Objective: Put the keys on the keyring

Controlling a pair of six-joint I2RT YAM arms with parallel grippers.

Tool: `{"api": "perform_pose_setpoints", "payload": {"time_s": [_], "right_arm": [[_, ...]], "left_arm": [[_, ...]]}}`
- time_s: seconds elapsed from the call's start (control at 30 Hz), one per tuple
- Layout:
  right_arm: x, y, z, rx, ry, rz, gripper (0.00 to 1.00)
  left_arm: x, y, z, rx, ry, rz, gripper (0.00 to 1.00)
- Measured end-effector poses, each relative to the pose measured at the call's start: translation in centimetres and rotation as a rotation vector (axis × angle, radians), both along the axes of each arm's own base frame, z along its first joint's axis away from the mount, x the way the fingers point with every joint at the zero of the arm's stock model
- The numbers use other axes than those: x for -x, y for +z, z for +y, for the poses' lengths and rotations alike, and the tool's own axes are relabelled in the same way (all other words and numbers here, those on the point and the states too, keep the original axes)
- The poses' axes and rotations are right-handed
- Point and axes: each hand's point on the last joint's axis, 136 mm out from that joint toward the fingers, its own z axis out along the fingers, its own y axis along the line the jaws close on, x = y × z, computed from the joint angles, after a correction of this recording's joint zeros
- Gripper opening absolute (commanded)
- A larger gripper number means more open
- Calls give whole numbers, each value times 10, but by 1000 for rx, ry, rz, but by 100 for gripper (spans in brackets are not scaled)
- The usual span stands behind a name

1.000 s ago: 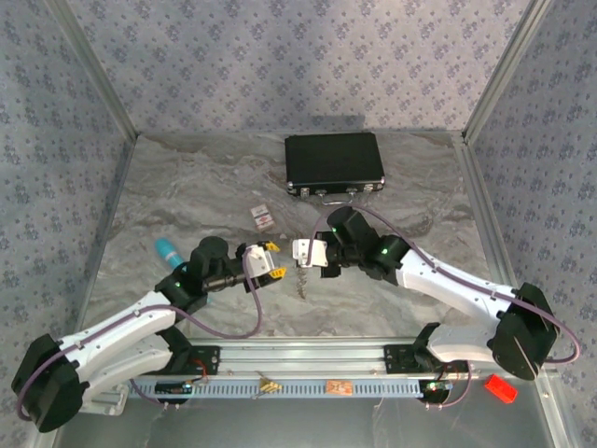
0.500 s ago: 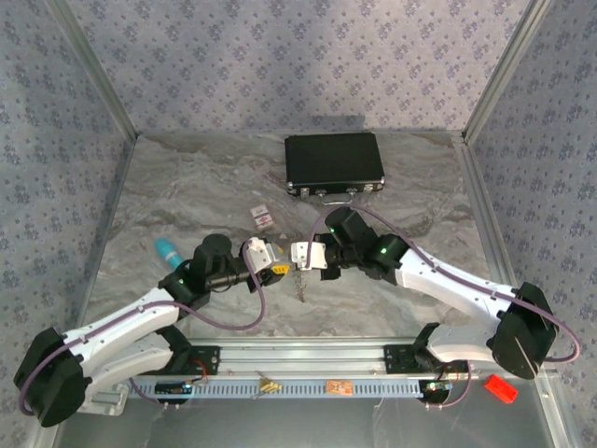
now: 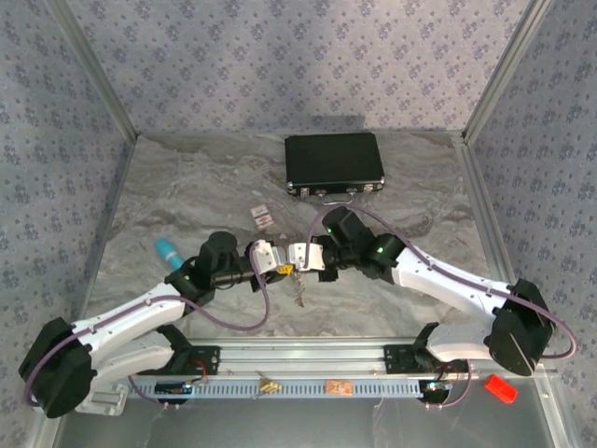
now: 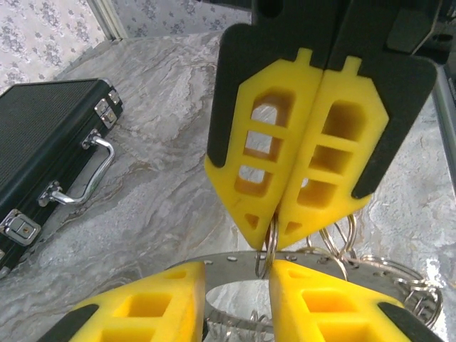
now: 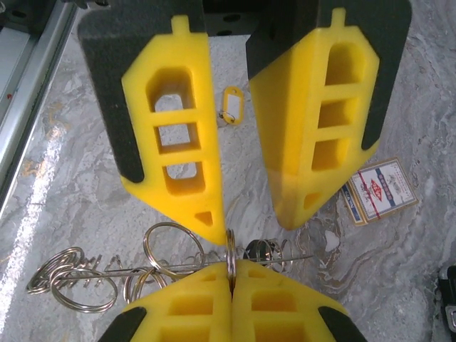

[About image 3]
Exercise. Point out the small yellow connector piece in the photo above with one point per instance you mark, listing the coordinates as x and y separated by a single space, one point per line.
270 386

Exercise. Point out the black case with metal latches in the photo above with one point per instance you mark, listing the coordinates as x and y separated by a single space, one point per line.
333 158

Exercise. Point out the dark right controller board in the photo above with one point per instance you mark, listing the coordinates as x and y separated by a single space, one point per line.
437 387

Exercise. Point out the dark controller board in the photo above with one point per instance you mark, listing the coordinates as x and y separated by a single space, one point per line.
172 388
437 387

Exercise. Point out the silver metal bracket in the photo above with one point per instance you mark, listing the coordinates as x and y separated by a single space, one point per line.
105 401

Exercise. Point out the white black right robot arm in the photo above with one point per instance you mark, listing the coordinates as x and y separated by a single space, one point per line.
448 280

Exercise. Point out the red plastic block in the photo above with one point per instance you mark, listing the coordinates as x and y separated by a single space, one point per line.
501 388

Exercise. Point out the small orange circuit board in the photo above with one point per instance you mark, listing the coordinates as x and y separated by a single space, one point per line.
339 387

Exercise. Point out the small red white card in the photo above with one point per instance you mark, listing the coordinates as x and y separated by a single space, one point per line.
262 218

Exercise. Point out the teal cylindrical bottle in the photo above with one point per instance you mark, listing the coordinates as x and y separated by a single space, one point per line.
168 253

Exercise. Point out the aluminium side frame rail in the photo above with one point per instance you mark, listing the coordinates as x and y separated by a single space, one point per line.
482 210

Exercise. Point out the aluminium frame post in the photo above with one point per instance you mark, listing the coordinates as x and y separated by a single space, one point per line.
93 70
506 70

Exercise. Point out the metal keys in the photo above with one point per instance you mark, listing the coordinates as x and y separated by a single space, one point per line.
298 291

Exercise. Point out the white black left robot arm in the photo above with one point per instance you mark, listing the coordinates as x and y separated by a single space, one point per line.
126 312

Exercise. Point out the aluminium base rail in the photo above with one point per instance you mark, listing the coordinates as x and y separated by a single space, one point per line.
303 359

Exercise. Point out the dark left controller board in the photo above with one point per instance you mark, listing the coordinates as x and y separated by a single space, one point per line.
172 388

